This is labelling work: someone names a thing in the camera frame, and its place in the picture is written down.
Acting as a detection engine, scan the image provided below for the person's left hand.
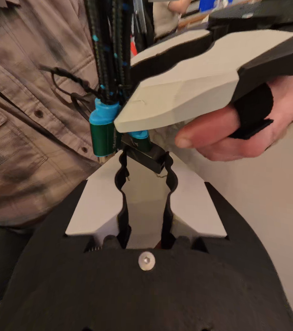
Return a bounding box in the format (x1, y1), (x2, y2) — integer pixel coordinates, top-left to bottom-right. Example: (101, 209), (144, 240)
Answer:
(175, 74), (293, 162)

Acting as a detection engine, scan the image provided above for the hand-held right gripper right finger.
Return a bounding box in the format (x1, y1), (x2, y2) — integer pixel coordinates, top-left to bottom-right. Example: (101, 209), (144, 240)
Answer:
(161, 153), (229, 242)

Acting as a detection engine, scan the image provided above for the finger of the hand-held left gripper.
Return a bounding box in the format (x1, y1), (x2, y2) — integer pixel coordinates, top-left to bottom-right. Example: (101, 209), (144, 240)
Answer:
(130, 29), (212, 87)
(114, 29), (293, 134)

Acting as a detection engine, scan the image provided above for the person's plaid shirt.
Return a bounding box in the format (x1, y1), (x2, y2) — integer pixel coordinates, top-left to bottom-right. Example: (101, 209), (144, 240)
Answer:
(0, 0), (153, 229)

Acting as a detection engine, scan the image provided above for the black adapter hub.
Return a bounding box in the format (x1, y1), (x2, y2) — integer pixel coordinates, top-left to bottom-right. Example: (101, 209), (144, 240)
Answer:
(38, 65), (169, 175)

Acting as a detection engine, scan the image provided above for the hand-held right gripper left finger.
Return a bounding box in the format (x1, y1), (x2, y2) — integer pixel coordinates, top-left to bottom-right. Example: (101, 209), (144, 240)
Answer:
(64, 151), (132, 244)

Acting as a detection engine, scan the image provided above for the black braided hdmi cable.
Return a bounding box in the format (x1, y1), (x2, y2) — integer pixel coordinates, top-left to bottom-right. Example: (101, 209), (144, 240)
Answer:
(84, 0), (153, 159)

